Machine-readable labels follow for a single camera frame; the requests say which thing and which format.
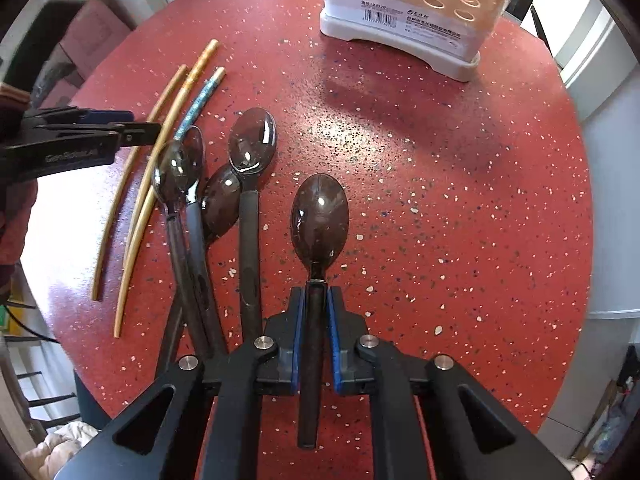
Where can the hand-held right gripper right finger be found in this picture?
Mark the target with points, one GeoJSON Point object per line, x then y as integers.
{"type": "Point", "coordinates": [333, 345]}

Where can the person's left hand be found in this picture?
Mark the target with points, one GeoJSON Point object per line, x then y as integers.
{"type": "Point", "coordinates": [17, 210]}

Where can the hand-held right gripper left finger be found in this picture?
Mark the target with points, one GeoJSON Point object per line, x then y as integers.
{"type": "Point", "coordinates": [298, 340]}

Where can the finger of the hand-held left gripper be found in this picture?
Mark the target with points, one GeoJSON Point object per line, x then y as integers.
{"type": "Point", "coordinates": [107, 116]}
{"type": "Point", "coordinates": [142, 134]}

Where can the black chair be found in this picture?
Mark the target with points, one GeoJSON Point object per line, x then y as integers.
{"type": "Point", "coordinates": [92, 400]}

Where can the pink sofa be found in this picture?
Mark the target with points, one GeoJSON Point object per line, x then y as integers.
{"type": "Point", "coordinates": [100, 35]}

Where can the plain golden chopstick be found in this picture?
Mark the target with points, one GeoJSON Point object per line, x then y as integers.
{"type": "Point", "coordinates": [97, 287]}

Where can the beige cloth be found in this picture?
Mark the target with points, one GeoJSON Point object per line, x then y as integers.
{"type": "Point", "coordinates": [55, 452]}

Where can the clear brown plastic spoon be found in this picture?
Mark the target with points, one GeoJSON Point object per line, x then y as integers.
{"type": "Point", "coordinates": [172, 170]}

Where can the beige and white utensil holder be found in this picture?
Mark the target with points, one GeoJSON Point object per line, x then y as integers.
{"type": "Point", "coordinates": [400, 20]}

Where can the dark brown plastic spoon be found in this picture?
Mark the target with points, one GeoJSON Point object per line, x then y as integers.
{"type": "Point", "coordinates": [222, 207]}
{"type": "Point", "coordinates": [320, 220]}

